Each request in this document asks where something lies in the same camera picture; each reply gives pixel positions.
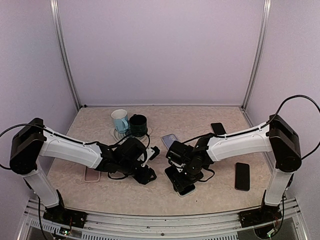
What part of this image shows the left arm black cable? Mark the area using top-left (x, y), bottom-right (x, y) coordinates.
top-left (0, 124), bottom-right (43, 171)

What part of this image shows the silver-edged black smartphone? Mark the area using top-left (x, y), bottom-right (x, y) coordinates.
top-left (210, 122), bottom-right (226, 135)

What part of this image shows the pink phone case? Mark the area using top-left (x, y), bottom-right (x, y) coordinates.
top-left (83, 167), bottom-right (101, 183)

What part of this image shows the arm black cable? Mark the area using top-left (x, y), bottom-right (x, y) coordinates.
top-left (0, 124), bottom-right (43, 171)
top-left (268, 94), bottom-right (320, 161)

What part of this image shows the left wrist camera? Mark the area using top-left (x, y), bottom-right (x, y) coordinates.
top-left (141, 146), bottom-right (160, 167)

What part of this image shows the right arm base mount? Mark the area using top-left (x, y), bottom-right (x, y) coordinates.
top-left (238, 205), bottom-right (282, 228)

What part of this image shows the left aluminium frame post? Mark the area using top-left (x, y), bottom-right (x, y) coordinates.
top-left (49, 0), bottom-right (82, 111)

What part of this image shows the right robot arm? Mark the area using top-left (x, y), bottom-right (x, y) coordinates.
top-left (164, 114), bottom-right (302, 222)

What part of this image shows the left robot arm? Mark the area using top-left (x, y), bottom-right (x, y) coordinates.
top-left (9, 118), bottom-right (160, 223)

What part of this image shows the lavender phone case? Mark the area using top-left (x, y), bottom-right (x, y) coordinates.
top-left (161, 133), bottom-right (180, 150)

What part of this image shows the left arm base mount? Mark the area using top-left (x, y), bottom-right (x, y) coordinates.
top-left (43, 206), bottom-right (88, 229)

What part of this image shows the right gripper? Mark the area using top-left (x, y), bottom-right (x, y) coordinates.
top-left (170, 161), bottom-right (203, 192)

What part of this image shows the white phone case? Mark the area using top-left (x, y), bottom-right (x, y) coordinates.
top-left (173, 184), bottom-right (196, 197)

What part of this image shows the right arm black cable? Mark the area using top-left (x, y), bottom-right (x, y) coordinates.
top-left (268, 94), bottom-right (320, 161)

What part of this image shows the round grey swirl tray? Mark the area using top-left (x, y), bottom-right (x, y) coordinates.
top-left (109, 128), bottom-right (148, 142)

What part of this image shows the teal smartphone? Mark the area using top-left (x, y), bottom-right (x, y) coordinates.
top-left (178, 184), bottom-right (196, 197)

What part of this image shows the aluminium frame post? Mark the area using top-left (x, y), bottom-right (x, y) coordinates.
top-left (49, 0), bottom-right (82, 111)
top-left (241, 0), bottom-right (272, 112)

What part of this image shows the dark green mug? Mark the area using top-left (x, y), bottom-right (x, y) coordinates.
top-left (129, 114), bottom-right (148, 137)

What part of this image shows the right aluminium frame post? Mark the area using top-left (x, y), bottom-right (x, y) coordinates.
top-left (241, 0), bottom-right (272, 112)

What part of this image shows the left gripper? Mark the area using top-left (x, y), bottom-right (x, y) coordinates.
top-left (118, 159), bottom-right (157, 185)

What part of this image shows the purple-edged black smartphone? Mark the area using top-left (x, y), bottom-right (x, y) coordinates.
top-left (234, 162), bottom-right (250, 192)

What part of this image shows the aluminium front rail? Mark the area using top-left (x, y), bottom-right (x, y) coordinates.
top-left (18, 197), bottom-right (308, 240)

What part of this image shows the light blue mug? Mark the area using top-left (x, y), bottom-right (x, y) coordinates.
top-left (111, 109), bottom-right (129, 134)

